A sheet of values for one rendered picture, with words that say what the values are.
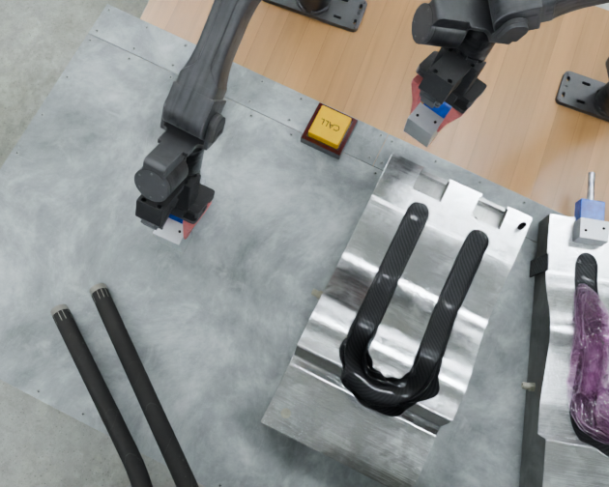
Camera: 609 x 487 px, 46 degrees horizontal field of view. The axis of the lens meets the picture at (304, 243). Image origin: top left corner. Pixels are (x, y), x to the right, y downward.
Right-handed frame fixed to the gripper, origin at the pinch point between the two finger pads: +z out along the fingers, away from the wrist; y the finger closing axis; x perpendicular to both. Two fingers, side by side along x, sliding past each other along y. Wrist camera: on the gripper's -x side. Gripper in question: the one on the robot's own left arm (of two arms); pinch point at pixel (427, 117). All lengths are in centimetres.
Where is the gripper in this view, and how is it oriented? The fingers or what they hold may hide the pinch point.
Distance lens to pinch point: 122.5
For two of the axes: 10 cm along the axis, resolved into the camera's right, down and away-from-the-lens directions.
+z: -3.1, 5.9, 7.5
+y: 7.9, 5.9, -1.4
